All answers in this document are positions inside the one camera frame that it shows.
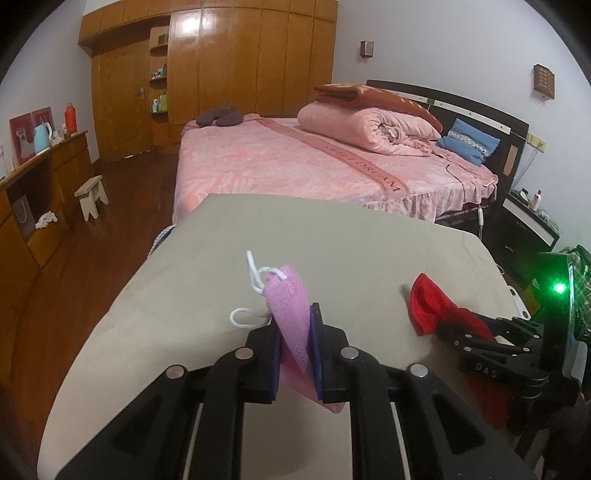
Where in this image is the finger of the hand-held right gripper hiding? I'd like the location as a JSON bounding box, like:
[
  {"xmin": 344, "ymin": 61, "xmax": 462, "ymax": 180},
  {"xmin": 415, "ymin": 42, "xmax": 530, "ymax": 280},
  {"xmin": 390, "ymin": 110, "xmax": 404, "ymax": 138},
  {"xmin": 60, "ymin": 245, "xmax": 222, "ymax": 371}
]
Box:
[
  {"xmin": 436, "ymin": 320, "xmax": 532, "ymax": 358},
  {"xmin": 471, "ymin": 314, "xmax": 546, "ymax": 340}
]

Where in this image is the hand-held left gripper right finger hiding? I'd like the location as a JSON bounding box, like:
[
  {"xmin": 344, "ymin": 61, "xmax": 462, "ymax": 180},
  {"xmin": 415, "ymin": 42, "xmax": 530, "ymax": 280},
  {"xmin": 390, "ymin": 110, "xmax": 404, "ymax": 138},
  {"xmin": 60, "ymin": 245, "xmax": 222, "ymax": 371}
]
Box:
[{"xmin": 308, "ymin": 302, "xmax": 539, "ymax": 480}]

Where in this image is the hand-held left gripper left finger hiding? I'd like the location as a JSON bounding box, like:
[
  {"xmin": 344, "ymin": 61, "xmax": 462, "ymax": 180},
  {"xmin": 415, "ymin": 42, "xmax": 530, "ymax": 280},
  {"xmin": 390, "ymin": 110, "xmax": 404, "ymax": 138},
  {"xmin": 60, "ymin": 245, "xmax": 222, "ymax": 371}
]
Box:
[{"xmin": 55, "ymin": 325, "xmax": 283, "ymax": 480}]

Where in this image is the red cloth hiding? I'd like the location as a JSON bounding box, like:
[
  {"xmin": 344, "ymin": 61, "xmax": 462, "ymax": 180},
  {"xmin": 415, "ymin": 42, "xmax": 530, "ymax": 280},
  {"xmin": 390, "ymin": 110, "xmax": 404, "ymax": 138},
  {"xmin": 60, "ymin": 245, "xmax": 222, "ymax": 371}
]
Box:
[{"xmin": 409, "ymin": 272, "xmax": 513, "ymax": 430}]

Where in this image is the pink mesh bag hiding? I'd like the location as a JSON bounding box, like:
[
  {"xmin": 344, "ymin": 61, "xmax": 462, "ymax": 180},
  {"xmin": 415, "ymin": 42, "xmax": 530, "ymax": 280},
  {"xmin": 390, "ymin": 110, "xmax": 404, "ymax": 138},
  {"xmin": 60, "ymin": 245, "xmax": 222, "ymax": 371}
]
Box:
[{"xmin": 229, "ymin": 250, "xmax": 347, "ymax": 414}]

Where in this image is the plaid bag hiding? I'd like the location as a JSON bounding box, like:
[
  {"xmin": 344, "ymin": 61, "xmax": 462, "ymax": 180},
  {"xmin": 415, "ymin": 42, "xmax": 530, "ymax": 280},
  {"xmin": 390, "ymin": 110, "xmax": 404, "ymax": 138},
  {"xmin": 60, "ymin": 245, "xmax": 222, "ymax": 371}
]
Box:
[{"xmin": 558, "ymin": 244, "xmax": 591, "ymax": 342}]

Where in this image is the black nightstand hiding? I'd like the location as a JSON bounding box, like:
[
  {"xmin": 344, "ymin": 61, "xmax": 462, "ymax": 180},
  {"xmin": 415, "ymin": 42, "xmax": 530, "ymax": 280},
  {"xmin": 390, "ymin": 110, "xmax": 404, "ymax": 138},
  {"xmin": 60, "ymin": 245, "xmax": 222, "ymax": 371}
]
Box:
[{"xmin": 482, "ymin": 189, "xmax": 561, "ymax": 287}]

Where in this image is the striped cloth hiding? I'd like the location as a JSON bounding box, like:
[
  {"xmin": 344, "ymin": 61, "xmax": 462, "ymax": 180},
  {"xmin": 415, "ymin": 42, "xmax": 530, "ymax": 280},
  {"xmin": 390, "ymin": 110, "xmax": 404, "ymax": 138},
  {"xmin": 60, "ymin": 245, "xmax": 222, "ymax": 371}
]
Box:
[{"xmin": 148, "ymin": 224, "xmax": 178, "ymax": 259}]

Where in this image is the blue pillow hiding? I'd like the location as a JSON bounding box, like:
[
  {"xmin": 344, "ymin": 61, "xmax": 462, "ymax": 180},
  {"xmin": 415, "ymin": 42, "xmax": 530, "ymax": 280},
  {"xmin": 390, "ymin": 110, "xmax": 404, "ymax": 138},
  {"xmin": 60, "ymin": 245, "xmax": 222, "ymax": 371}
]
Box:
[{"xmin": 436, "ymin": 119, "xmax": 502, "ymax": 166}]

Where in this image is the bed with pink sheet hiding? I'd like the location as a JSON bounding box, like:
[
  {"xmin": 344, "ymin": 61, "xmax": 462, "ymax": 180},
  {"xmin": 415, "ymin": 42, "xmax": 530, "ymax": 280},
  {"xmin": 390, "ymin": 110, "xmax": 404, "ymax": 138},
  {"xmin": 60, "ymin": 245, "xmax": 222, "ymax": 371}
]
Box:
[{"xmin": 173, "ymin": 113, "xmax": 500, "ymax": 227}]

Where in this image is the dark headboard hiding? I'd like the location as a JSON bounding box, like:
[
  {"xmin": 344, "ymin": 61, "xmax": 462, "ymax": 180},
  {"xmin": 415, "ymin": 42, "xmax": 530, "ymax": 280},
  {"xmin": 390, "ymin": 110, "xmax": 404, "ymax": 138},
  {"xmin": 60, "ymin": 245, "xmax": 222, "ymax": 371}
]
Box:
[{"xmin": 366, "ymin": 80, "xmax": 530, "ymax": 195}]

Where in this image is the folded pink quilt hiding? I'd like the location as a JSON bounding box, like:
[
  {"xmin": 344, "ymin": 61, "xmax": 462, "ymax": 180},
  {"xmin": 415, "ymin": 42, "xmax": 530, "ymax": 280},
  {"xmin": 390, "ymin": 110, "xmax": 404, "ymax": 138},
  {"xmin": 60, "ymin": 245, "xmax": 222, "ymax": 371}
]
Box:
[{"xmin": 297, "ymin": 102, "xmax": 441, "ymax": 155}]

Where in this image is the small white stool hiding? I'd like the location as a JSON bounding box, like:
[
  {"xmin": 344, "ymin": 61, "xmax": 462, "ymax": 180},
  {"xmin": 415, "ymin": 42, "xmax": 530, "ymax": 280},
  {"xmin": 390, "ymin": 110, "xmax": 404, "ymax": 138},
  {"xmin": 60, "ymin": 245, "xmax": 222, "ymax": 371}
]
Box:
[{"xmin": 75, "ymin": 175, "xmax": 110, "ymax": 221}]

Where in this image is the folded brown blanket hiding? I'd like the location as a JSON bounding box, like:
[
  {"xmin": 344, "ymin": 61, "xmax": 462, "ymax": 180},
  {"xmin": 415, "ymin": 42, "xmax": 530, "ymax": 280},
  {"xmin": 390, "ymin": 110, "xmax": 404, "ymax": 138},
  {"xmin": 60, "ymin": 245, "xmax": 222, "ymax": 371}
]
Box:
[{"xmin": 314, "ymin": 83, "xmax": 443, "ymax": 134}]

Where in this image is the wooden sideboard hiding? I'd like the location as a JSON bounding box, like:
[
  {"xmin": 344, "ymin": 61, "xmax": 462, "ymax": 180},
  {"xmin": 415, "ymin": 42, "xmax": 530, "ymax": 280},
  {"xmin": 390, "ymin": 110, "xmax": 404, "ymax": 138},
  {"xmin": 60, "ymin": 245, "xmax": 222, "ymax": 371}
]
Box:
[{"xmin": 0, "ymin": 131, "xmax": 95, "ymax": 296}]

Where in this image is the dark paper bag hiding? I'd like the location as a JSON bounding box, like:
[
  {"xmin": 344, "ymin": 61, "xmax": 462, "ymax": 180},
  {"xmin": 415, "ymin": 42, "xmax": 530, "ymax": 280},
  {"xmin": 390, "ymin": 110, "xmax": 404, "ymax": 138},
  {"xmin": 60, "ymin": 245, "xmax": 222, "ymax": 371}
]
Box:
[{"xmin": 13, "ymin": 196, "xmax": 35, "ymax": 238}]

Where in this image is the wooden wardrobe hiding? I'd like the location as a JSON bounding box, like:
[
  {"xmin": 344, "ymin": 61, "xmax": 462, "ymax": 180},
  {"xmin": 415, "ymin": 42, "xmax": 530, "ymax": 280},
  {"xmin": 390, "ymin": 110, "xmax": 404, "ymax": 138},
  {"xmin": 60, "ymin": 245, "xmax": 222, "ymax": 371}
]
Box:
[{"xmin": 78, "ymin": 0, "xmax": 340, "ymax": 162}]

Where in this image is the light blue kettle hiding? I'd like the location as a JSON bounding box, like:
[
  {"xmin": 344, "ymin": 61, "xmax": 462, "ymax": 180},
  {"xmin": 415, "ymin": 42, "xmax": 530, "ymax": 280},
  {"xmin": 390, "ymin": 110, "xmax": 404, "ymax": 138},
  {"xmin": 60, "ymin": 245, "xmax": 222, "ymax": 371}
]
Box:
[{"xmin": 32, "ymin": 123, "xmax": 54, "ymax": 154}]

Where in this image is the red picture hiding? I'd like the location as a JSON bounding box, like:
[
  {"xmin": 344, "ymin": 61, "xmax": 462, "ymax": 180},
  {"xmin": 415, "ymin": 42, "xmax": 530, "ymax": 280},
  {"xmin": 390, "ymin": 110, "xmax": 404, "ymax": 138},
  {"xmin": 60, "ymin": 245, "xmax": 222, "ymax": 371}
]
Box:
[{"xmin": 9, "ymin": 107, "xmax": 52, "ymax": 166}]

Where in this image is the grey cable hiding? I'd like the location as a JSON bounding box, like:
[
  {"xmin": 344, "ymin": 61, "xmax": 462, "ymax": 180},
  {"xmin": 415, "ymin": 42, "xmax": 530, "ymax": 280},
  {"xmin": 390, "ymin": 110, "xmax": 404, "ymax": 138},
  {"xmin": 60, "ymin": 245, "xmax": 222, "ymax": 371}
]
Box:
[{"xmin": 443, "ymin": 154, "xmax": 469, "ymax": 208}]

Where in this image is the large wall lamp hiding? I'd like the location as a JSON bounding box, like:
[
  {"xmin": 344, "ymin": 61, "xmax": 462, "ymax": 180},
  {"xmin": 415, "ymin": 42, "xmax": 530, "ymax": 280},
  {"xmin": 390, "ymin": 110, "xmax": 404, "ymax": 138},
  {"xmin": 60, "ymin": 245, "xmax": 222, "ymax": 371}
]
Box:
[{"xmin": 533, "ymin": 64, "xmax": 556, "ymax": 100}]

